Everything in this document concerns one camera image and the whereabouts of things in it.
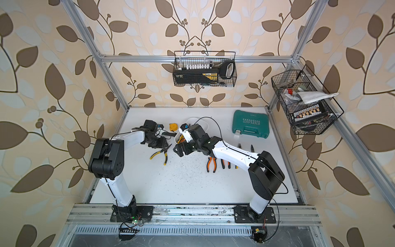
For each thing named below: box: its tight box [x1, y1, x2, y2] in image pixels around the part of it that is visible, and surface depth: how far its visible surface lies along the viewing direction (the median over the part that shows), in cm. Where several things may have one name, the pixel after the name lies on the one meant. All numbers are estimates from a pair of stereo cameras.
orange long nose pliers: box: [206, 156, 217, 174], surface depth 93 cm
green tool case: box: [231, 109, 271, 139], surface depth 107 cm
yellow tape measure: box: [169, 122, 179, 132], surface depth 110 cm
